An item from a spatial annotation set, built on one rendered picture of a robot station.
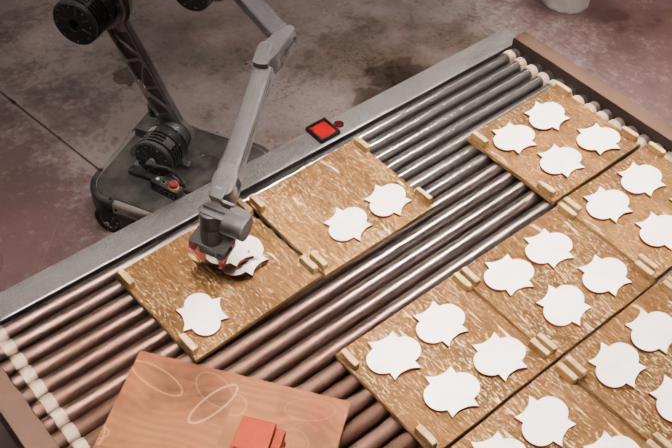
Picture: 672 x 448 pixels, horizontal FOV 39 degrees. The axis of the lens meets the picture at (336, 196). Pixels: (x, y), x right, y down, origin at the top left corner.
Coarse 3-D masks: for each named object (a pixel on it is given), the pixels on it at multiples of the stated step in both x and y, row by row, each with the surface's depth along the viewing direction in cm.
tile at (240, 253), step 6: (240, 246) 250; (246, 246) 250; (234, 252) 247; (240, 252) 248; (246, 252) 248; (210, 258) 243; (228, 258) 244; (234, 258) 245; (240, 258) 245; (246, 258) 246; (252, 258) 247; (210, 264) 243; (216, 264) 242; (228, 264) 243; (234, 264) 243
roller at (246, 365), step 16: (512, 192) 278; (480, 208) 272; (496, 208) 274; (464, 224) 268; (432, 240) 263; (448, 240) 265; (400, 256) 259; (416, 256) 259; (384, 272) 254; (400, 272) 257; (352, 288) 250; (368, 288) 251; (336, 304) 246; (352, 304) 249; (304, 320) 242; (320, 320) 243; (288, 336) 238; (304, 336) 241; (256, 352) 235; (272, 352) 236; (240, 368) 231; (256, 368) 234
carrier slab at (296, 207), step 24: (312, 168) 278; (336, 168) 279; (360, 168) 279; (384, 168) 280; (264, 192) 271; (288, 192) 271; (312, 192) 271; (336, 192) 272; (360, 192) 272; (408, 192) 273; (264, 216) 264; (288, 216) 265; (312, 216) 265; (408, 216) 267; (288, 240) 259; (312, 240) 259; (360, 240) 260; (384, 240) 262; (336, 264) 253
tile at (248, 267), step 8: (248, 240) 254; (256, 240) 254; (256, 248) 252; (256, 256) 250; (240, 264) 248; (248, 264) 248; (256, 264) 248; (224, 272) 246; (232, 272) 246; (240, 272) 246; (248, 272) 246
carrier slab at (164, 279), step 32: (256, 224) 262; (160, 256) 252; (192, 256) 253; (288, 256) 254; (128, 288) 244; (160, 288) 245; (192, 288) 245; (224, 288) 246; (256, 288) 246; (288, 288) 247; (160, 320) 238; (256, 320) 240
